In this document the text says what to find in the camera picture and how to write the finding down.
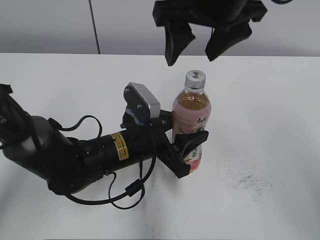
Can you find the pink oolong tea bottle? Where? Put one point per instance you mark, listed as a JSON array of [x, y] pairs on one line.
[[190, 112]]

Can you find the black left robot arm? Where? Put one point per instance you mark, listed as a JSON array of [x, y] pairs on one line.
[[69, 165]]

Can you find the white bottle cap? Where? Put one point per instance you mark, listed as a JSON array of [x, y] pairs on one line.
[[195, 81]]

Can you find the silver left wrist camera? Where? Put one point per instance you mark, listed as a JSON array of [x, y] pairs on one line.
[[142, 105]]

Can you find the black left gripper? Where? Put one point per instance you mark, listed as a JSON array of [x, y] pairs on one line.
[[139, 143]]

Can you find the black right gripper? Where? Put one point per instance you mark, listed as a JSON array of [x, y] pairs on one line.
[[175, 16]]

